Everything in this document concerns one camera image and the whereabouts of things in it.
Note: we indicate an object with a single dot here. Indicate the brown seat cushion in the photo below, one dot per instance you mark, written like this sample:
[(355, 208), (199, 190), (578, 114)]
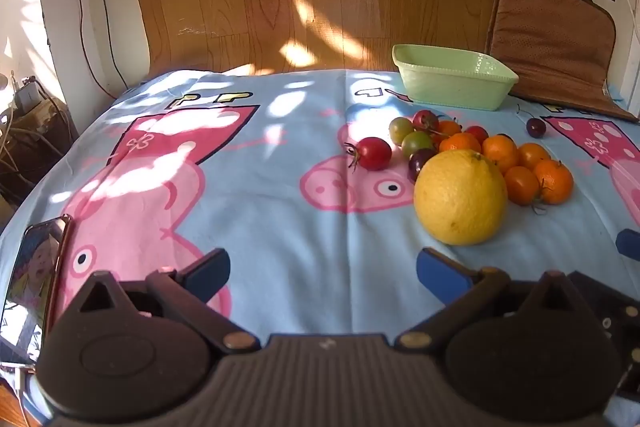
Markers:
[(550, 37)]

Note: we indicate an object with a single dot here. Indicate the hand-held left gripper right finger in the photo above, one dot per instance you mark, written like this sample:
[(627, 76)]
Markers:
[(440, 274)]

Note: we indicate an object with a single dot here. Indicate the white charger adapter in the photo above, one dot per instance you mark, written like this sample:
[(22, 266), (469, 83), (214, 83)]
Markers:
[(29, 94)]

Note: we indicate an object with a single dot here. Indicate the large red tomato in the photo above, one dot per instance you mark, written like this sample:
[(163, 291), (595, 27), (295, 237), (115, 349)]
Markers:
[(374, 154)]

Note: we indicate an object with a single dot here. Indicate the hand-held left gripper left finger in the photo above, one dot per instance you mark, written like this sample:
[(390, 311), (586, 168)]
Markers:
[(207, 274)]

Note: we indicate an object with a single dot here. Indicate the small mandarin orange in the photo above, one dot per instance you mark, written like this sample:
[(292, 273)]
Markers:
[(460, 142), (533, 154), (500, 152)]

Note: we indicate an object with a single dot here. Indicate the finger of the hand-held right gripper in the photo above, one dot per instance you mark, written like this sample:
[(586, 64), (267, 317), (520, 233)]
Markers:
[(630, 244), (615, 307)]

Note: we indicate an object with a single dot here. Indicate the light green rectangular dish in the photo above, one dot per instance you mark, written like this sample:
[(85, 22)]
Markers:
[(450, 84)]

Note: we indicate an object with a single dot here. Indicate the smartphone with lit screen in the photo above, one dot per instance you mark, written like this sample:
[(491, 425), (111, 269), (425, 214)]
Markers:
[(35, 277)]

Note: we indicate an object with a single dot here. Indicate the green cherry tomato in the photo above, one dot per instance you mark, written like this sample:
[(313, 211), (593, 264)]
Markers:
[(416, 143), (399, 129)]

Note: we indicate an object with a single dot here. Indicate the dark purple plum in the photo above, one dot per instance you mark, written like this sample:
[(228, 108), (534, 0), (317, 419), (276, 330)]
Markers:
[(419, 163)]

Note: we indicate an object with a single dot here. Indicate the mandarin orange with stem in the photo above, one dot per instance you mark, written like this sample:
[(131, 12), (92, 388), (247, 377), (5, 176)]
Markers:
[(556, 181)]

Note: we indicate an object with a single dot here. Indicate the dark red cherry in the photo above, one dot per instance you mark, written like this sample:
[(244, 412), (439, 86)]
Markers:
[(536, 128)]

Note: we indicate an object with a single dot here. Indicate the cartoon pig printed blanket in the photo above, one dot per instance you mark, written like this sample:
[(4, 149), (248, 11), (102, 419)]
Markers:
[(280, 217)]

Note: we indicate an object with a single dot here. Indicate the small red cherry tomato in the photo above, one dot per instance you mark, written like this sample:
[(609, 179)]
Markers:
[(425, 119)]

